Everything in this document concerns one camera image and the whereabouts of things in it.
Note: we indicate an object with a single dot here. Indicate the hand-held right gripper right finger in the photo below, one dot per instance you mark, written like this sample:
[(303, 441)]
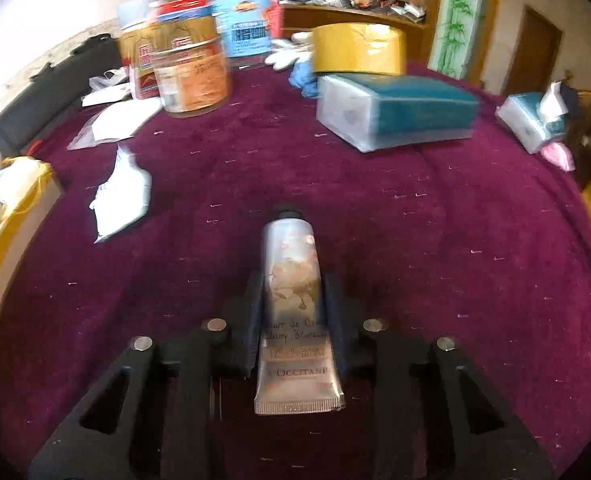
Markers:
[(343, 340)]

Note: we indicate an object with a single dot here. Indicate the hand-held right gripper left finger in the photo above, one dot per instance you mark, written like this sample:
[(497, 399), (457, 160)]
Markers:
[(250, 340)]

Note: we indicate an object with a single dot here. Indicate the hand cream tube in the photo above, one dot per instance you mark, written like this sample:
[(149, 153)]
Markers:
[(295, 310)]

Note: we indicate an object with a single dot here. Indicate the yellow box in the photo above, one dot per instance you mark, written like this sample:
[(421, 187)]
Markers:
[(5, 250)]

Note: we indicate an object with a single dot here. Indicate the white plastic pouch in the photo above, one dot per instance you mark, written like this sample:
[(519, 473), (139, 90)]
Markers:
[(123, 195)]

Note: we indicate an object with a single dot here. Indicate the teal tissue pack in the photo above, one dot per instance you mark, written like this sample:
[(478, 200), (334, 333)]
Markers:
[(400, 110)]

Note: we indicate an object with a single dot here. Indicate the small clear zip bag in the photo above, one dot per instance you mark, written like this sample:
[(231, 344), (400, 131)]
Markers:
[(118, 122)]

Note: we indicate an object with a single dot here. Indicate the blue glove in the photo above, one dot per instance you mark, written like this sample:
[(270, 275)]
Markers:
[(303, 77)]

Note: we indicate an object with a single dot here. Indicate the orange label clear jar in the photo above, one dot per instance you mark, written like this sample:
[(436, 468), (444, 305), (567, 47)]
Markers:
[(195, 80)]

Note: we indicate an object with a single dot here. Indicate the white card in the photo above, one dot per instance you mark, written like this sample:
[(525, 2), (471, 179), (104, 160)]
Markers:
[(105, 97)]

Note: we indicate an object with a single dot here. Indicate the pink cloth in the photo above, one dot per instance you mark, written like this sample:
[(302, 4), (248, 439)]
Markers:
[(558, 156)]

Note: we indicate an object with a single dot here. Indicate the teal tissue box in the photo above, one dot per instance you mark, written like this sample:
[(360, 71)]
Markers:
[(525, 120)]

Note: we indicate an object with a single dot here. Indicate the white gloves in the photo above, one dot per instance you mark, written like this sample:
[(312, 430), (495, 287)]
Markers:
[(285, 55)]

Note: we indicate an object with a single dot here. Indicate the yellow tape roll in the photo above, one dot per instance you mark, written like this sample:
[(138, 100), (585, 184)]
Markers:
[(355, 50)]

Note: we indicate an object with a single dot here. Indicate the clear plastic bag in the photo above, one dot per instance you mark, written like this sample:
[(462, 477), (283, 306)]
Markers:
[(106, 79)]

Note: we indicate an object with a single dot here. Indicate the gold red box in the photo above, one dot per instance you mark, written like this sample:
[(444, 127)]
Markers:
[(140, 60)]

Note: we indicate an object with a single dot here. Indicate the blue label jar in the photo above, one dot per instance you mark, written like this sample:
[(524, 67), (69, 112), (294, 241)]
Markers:
[(240, 30)]

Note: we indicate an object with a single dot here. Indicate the black sofa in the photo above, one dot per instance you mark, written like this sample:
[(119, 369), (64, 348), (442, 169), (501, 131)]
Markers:
[(50, 95)]

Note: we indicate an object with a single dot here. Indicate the wooden glass display cabinet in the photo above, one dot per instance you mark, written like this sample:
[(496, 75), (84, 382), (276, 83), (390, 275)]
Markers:
[(325, 15)]

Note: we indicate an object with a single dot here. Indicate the gold label jar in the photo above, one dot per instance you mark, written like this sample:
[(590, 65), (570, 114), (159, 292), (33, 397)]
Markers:
[(183, 15)]

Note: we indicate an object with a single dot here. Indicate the bamboo print panel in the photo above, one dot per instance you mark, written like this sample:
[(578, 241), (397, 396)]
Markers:
[(458, 20)]

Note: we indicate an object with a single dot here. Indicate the brown wooden door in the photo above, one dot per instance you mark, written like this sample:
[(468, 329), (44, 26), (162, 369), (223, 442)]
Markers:
[(533, 50)]

